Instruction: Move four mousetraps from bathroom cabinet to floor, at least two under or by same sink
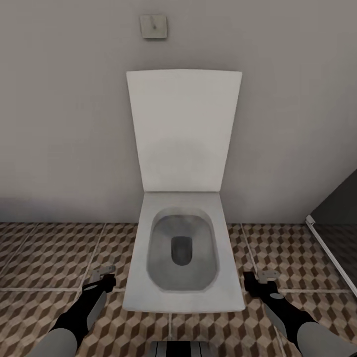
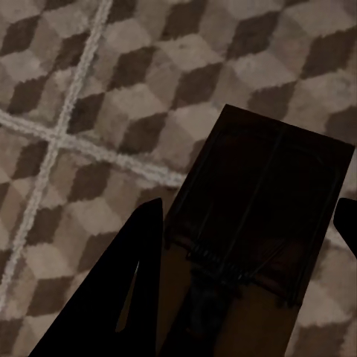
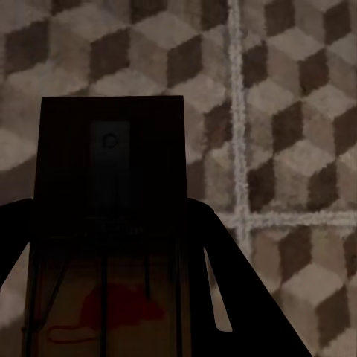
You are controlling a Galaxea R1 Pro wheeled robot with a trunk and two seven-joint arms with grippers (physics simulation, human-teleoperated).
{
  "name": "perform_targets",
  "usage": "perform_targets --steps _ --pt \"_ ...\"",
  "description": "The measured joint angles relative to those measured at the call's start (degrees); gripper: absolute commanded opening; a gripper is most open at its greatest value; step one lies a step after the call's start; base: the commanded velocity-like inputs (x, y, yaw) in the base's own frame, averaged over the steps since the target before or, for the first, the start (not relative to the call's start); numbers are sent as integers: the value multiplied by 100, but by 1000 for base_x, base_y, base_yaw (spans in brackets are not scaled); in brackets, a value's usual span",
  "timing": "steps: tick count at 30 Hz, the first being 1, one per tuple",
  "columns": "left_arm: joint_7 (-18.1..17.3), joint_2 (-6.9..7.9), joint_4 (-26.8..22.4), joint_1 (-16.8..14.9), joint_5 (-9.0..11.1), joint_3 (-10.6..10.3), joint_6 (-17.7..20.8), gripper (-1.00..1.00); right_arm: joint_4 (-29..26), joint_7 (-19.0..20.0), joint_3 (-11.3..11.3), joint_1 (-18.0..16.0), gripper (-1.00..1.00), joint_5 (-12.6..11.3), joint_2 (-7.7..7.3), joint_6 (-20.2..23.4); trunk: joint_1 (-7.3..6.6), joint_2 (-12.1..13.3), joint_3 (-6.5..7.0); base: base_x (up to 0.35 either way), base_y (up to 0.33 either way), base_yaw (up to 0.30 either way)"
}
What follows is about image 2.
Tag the mousetrap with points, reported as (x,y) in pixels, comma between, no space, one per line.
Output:
(242,238)

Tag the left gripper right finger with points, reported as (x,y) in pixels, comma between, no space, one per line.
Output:
(345,221)

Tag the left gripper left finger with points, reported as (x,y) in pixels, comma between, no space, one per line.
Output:
(86,325)

